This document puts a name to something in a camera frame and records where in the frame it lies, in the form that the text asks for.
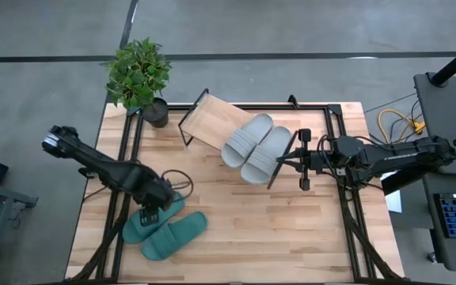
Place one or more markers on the grey rubber slide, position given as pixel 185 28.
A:
pixel 244 142
pixel 263 158

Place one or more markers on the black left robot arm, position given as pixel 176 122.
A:
pixel 109 172

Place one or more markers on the white paper sheet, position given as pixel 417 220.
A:
pixel 393 202

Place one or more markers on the green rubber slide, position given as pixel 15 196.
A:
pixel 133 233
pixel 172 237

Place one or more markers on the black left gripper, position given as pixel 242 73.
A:
pixel 156 202

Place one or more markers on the green potted plant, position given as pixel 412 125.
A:
pixel 137 71

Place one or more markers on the black aluminium table frame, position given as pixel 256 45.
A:
pixel 315 107

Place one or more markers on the wooden shelf with black frame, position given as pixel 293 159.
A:
pixel 208 118

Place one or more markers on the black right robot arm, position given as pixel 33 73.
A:
pixel 410 154

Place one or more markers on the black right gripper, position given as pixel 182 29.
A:
pixel 305 160

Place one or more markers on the black pole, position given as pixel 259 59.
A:
pixel 455 63

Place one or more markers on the grey desk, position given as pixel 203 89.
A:
pixel 445 111
pixel 449 253

